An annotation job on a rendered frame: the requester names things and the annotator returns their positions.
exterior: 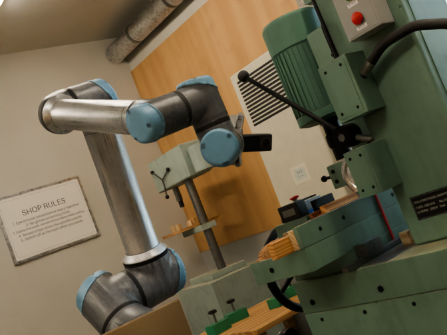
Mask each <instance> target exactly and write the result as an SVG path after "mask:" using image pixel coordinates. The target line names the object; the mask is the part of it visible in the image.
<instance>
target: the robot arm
mask: <svg viewBox="0 0 447 335"><path fill-rule="evenodd" d="M38 117H39V122H40V123H41V125H42V126H43V128H44V129H46V130H47V131H49V132H51V133H54V134H68V133H70V132H72V131H73V130H77V131H82V132H83V134H84V138H85V140H86V143H87V146H88V149H89V152H90V154H91V157H92V160H93V162H94V166H95V168H96V171H97V174H98V177H99V179H100V182H101V185H102V188H103V190H104V194H105V196H106V199H107V202H108V204H109V207H110V210H111V213H112V216H113V218H114V222H115V223H116V227H117V229H118V232H119V235H120V238H121V240H122V244H123V246H124V249H125V251H126V254H125V256H124V258H123V260H122V262H123V265H124V268H125V269H124V270H123V271H121V272H119V273H117V274H115V275H112V273H110V272H108V271H97V272H95V273H93V275H90V276H89V277H88V278H87V279H86V280H85V281H84V282H83V283H82V284H81V286H80V288H79V290H78V293H77V295H76V305H77V308H78V309H79V310H80V312H81V313H82V315H83V317H84V318H85V319H87V320H88V321H89V323H90V324H91V325H92V326H93V327H94V328H95V329H96V331H97V332H98V333H99V334H100V335H102V334H104V333H106V332H108V331H110V330H113V329H115V328H117V327H119V326H121V325H123V324H126V323H127V322H130V321H131V320H134V319H136V318H138V317H140V316H142V315H144V314H147V313H149V312H151V311H153V309H151V308H153V307H155V306H156V305H158V304H160V303H161V302H164V301H165V300H167V299H168V298H170V297H172V296H174V295H175V294H176V293H177V292H179V291H180V290H182V289H183V288H184V286H185V284H186V271H185V266H184V263H183V261H182V259H181V258H180V256H179V254H177V253H175V250H173V249H171V248H167V246H166V244H164V243H161V242H159V240H158V238H157V236H156V232H155V230H154V226H153V224H152V221H151V218H150V215H149V212H148V209H147V206H146V204H145V201H144V198H143V195H142V192H141V189H140V186H139V184H138V180H137V178H136V174H135V172H134V169H133V167H132V163H131V161H130V157H129V155H128V152H127V149H126V146H125V143H124V140H123V137H122V134H124V135H131V136H132V137H133V138H134V139H135V140H136V141H138V142H140V143H142V144H147V143H152V142H156V141H158V140H159V139H160V138H163V137H165V136H168V135H170V134H173V133H175V132H178V131H180V130H183V129H185V128H188V127H190V126H193V128H194V131H195V133H196V136H197V137H198V140H199V142H200V151H201V154H202V156H203V158H204V159H205V160H206V161H207V162H208V163H209V164H210V165H212V166H216V167H220V168H222V167H227V166H230V165H234V166H235V167H239V166H241V164H242V161H241V154H242V152H266V151H271V150H272V135H271V134H243V122H244V118H245V116H244V115H243V114H242V112H239V114H237V115H231V116H229V114H228V113H227V110H226V108H225V105H224V102H223V100H222V98H221V96H220V93H219V91H218V87H217V85H216V84H215V82H214V80H213V78H212V77H211V76H209V75H203V76H197V77H195V78H191V79H189V80H186V81H184V82H181V83H180V84H179V85H177V87H176V90H175V91H173V92H170V93H167V94H165V95H162V96H159V97H156V98H143V99H137V100H119V99H118V97H117V95H116V93H115V91H114V89H113V87H111V85H110V84H109V83H107V81H105V80H103V79H99V78H97V79H94V80H88V81H86V82H83V83H80V84H77V85H74V86H71V87H68V88H65V89H61V90H58V91H56V92H53V93H51V94H49V95H48V96H46V97H45V98H44V99H43V100H42V102H41V103H40V105H39V109H38Z"/></svg>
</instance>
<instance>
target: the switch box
mask: <svg viewBox="0 0 447 335"><path fill-rule="evenodd" d="M332 1H333V3H334V6H335V9H336V10H337V13H338V15H339V18H340V20H341V22H342V25H343V28H344V30H345V32H346V34H347V37H348V40H349V42H355V41H363V40H365V39H367V38H368V37H370V36H372V35H373V34H375V33H377V32H379V31H380V30H382V29H384V28H385V27H387V26H389V25H391V24H393V23H394V18H393V16H392V13H391V11H390V8H389V6H388V3H387V2H386V0H357V1H358V3H357V4H356V5H354V6H352V7H351V8H350V9H348V7H347V5H349V4H350V3H352V2H353V1H355V0H352V1H351V2H347V1H346V0H332ZM357 11H358V12H360V13H362V15H363V21H362V23H361V24H359V25H355V24H353V22H352V21H351V16H352V14H353V13H354V12H357ZM366 22H367V25H368V26H366V27H365V28H363V29H361V30H359V31H357V27H359V26H361V25H362V24H364V23H366Z"/></svg>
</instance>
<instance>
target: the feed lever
mask: <svg viewBox="0 0 447 335"><path fill-rule="evenodd" d="M237 78H238V80H239V81H240V82H247V81H248V82H250V83H251V84H253V85H255V86H256V87H258V88H260V89H262V90H263V91H265V92H266V93H268V94H270V95H272V96H274V97H276V98H277V99H279V100H280V101H282V102H284V103H286V104H288V105H289V106H291V107H292V108H294V109H296V110H298V111H300V112H301V113H303V114H304V115H306V116H308V117H310V118H312V119H314V120H315V121H317V122H318V123H320V124H322V125H324V126H326V127H327V128H329V129H330V130H332V131H333V141H334V143H335V145H336V146H337V147H338V148H340V149H343V150H344V149H347V148H350V147H353V146H356V145H358V144H359V143H360V142H361V141H365V142H373V140H374V137H373V136H370V135H363V134H362V132H361V129H360V128H359V127H358V126H357V125H356V124H354V123H348V124H345V125H342V126H338V127H336V126H334V125H332V124H331V123H329V122H328V121H326V120H324V119H322V118H320V117H319V116H317V115H315V114H314V113H312V112H310V111H308V110H306V109H305V108H303V107H301V106H300V105H298V104H296V103H294V102H292V101H291V100H289V99H287V98H286V97H284V96H282V95H280V94H278V93H277V92H275V91H273V90H272V89H270V88H268V87H266V86H264V85H263V84H261V83H259V82H258V81H256V80H254V79H252V78H250V77H249V73H248V71H246V70H241V71H240V72H239V73H238V75H237Z"/></svg>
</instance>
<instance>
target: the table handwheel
mask: <svg viewBox="0 0 447 335"><path fill-rule="evenodd" d="M276 238H278V235H277V232H276V230H275V228H274V229H273V230H272V231H271V232H270V233H269V234H268V236H267V238H266V240H265V242H264V245H263V246H266V245H267V244H268V243H270V242H271V241H274V240H276ZM293 278H294V277H291V278H288V279H286V281H285V282H284V284H283V286H282V287H281V289H279V287H278V286H277V283H276V282H275V281H274V282H269V283H267V286H268V288H269V290H270V291H271V293H272V295H273V296H274V297H275V298H276V299H277V301H278V302H279V303H280V304H282V305H283V306H284V307H285V308H288V309H289V310H292V311H294V312H303V309H302V307H301V304H300V303H296V302H293V301H292V300H290V299H288V298H287V297H286V296H285V295H284V293H285V291H286V289H287V287H288V286H289V284H290V282H291V281H292V280H293Z"/></svg>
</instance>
